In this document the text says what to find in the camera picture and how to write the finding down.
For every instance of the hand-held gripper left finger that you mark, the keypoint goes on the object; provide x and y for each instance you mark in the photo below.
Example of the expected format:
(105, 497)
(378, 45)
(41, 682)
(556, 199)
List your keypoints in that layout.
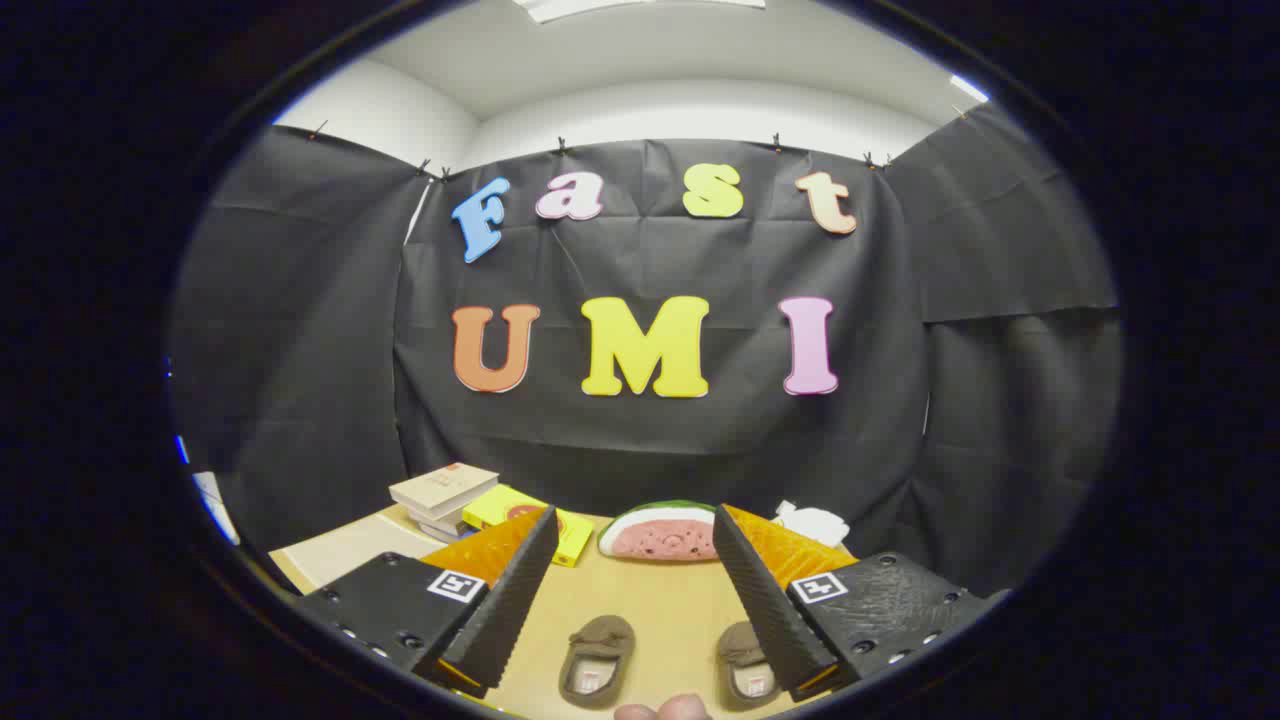
(510, 600)

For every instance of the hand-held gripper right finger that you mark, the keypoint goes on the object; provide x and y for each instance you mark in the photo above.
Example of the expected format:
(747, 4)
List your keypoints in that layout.
(760, 600)

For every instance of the brown suede shoe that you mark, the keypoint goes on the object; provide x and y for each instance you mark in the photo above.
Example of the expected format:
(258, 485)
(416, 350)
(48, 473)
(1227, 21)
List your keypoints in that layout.
(597, 650)
(740, 650)

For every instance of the yellow book with red circle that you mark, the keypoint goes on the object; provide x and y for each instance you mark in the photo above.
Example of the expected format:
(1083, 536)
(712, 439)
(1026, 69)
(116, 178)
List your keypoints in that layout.
(500, 508)

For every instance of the white duck plush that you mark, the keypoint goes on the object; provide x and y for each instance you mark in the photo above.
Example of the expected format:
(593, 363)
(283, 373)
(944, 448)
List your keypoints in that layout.
(815, 525)

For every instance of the white book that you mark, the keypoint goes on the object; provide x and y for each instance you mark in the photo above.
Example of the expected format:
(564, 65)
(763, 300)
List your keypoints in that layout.
(440, 527)

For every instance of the watermelon slice plush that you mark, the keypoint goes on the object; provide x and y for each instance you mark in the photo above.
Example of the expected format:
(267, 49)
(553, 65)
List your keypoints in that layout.
(655, 540)

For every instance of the beige book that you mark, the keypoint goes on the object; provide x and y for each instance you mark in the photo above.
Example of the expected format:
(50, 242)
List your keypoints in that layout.
(445, 487)

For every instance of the black backdrop cloth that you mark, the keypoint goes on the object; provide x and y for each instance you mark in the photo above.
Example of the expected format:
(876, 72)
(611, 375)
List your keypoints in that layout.
(650, 450)

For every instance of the ceiling light panel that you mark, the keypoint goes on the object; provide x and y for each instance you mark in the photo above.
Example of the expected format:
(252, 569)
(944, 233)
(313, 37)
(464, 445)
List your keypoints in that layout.
(640, 6)
(968, 88)

